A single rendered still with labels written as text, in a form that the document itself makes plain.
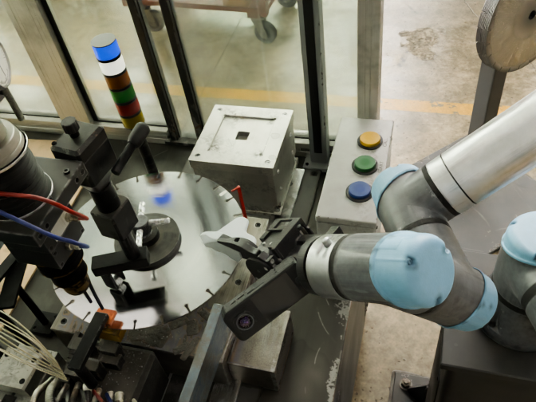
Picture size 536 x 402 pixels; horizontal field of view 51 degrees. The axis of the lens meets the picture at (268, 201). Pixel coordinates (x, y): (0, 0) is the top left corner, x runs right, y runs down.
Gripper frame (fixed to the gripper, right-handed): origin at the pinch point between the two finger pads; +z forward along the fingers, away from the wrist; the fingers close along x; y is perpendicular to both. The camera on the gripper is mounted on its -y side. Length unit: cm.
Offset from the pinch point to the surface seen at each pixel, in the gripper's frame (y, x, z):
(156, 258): -1.8, 4.0, 14.2
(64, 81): 26, 34, 66
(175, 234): 3.5, 4.5, 14.8
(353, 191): 30.8, -9.9, 2.9
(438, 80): 185, -60, 92
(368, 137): 44.7, -7.2, 6.9
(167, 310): -7.8, -1.1, 8.3
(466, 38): 223, -58, 94
